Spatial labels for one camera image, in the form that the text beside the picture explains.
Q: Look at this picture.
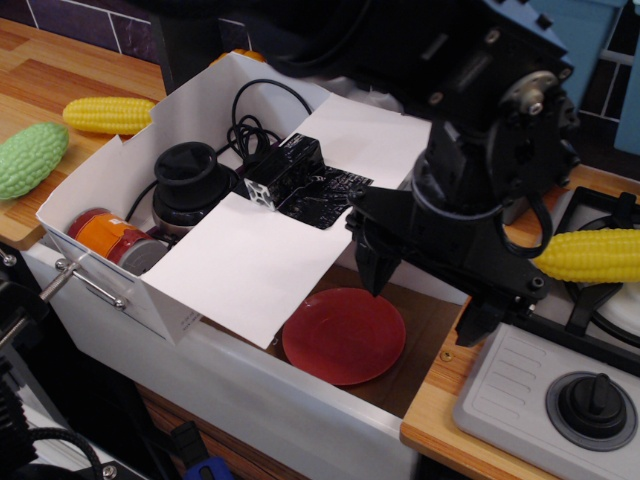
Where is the green toy bitter gourd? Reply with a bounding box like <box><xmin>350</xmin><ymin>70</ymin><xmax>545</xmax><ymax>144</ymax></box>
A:
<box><xmin>1</xmin><ymin>122</ymin><xmax>69</xmax><ymax>200</ymax></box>

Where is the black stove knob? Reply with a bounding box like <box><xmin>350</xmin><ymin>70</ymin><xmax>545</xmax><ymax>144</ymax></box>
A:
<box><xmin>545</xmin><ymin>371</ymin><xmax>639</xmax><ymax>452</ymax></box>

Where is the red round plate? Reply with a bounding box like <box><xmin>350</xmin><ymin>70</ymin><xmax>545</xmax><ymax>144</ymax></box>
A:
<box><xmin>282</xmin><ymin>288</ymin><xmax>406</xmax><ymax>386</ymax></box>

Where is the black cable in box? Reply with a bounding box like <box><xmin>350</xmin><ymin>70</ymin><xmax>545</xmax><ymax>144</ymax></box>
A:
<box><xmin>214</xmin><ymin>78</ymin><xmax>314</xmax><ymax>166</ymax></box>

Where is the yellow toy corn right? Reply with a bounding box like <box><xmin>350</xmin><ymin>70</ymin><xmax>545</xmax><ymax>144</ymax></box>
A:
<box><xmin>533</xmin><ymin>229</ymin><xmax>639</xmax><ymax>283</ymax></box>

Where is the white cardboard box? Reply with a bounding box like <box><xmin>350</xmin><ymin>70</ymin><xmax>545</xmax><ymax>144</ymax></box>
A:
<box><xmin>37</xmin><ymin>54</ymin><xmax>431</xmax><ymax>347</ymax></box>

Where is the white toy sink basin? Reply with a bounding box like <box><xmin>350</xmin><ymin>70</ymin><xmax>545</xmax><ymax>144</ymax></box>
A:
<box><xmin>20</xmin><ymin>74</ymin><xmax>472</xmax><ymax>480</ymax></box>

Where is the blue toy cabinet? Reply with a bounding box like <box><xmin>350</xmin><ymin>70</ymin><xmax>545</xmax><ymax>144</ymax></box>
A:
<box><xmin>528</xmin><ymin>0</ymin><xmax>640</xmax><ymax>156</ymax></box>

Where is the yellow toy corn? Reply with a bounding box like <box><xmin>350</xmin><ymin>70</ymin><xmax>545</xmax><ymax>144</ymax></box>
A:
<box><xmin>533</xmin><ymin>229</ymin><xmax>639</xmax><ymax>283</ymax></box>
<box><xmin>62</xmin><ymin>97</ymin><xmax>155</xmax><ymax>136</ymax></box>

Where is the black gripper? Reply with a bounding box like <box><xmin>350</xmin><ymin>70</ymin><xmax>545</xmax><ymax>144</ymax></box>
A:
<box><xmin>346</xmin><ymin>186</ymin><xmax>549</xmax><ymax>346</ymax></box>

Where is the black 3d mouse controller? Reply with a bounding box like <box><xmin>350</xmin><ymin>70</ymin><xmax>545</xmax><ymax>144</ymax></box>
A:
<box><xmin>152</xmin><ymin>141</ymin><xmax>239</xmax><ymax>238</ymax></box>

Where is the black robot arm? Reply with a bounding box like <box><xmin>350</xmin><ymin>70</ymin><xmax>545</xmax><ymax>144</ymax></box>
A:
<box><xmin>259</xmin><ymin>1</ymin><xmax>579</xmax><ymax>346</ymax></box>

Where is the black stove grate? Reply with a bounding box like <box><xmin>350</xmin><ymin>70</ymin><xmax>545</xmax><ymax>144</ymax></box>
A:
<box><xmin>514</xmin><ymin>187</ymin><xmax>639</xmax><ymax>377</ymax></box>

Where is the yellow toy corn left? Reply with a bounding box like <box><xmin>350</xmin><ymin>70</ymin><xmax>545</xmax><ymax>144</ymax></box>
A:
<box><xmin>62</xmin><ymin>97</ymin><xmax>155</xmax><ymax>136</ymax></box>

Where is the red orange can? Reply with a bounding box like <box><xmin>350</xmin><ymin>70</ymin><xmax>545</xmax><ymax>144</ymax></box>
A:
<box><xmin>67</xmin><ymin>208</ymin><xmax>168</xmax><ymax>275</ymax></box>

